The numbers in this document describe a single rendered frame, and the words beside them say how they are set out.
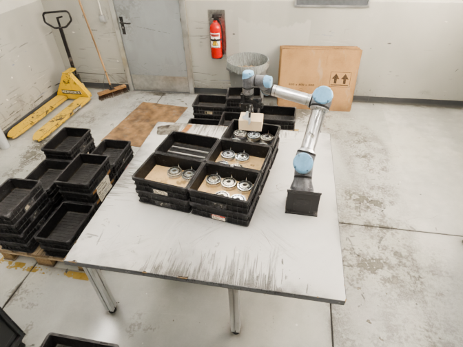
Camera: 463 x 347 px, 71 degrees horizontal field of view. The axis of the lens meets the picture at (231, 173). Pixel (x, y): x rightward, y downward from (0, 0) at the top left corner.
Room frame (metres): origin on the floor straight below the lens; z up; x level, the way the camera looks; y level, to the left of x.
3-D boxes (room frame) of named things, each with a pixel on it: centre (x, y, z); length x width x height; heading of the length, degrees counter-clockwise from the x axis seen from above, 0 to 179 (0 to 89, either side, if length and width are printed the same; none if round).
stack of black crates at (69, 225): (1.80, 1.34, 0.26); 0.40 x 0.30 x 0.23; 168
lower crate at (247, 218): (1.56, 0.04, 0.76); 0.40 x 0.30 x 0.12; 70
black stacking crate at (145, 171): (1.70, 0.42, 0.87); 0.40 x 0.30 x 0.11; 70
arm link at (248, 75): (2.02, -0.13, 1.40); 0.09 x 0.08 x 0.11; 70
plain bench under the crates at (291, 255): (1.79, 0.06, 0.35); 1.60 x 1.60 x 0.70; 78
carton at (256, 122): (2.02, -0.15, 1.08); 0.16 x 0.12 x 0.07; 78
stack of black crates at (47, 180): (2.27, 1.65, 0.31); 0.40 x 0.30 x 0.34; 168
